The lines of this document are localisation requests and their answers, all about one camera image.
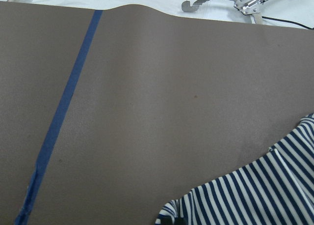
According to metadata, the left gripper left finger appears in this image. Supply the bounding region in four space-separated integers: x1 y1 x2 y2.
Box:
155 217 169 225

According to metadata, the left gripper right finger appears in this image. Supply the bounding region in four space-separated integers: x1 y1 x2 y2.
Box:
174 218 184 225

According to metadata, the navy white striped polo shirt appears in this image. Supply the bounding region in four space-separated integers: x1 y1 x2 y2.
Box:
157 114 314 225

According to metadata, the brown table mat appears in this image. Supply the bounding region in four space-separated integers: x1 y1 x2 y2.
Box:
0 2 314 225

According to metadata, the metal clamp tool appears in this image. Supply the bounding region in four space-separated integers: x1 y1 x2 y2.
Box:
181 0 268 25

